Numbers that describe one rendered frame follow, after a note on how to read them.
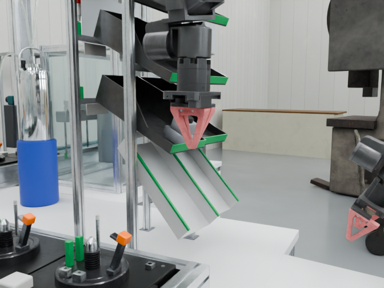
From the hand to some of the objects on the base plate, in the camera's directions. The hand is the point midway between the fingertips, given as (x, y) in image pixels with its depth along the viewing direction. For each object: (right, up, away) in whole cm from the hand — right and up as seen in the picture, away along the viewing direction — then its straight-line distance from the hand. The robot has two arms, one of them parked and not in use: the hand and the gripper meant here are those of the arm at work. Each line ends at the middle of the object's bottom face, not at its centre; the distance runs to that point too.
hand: (192, 144), depth 68 cm
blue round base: (-65, -25, +98) cm, 120 cm away
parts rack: (-15, -32, +47) cm, 59 cm away
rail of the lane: (-18, -41, -22) cm, 50 cm away
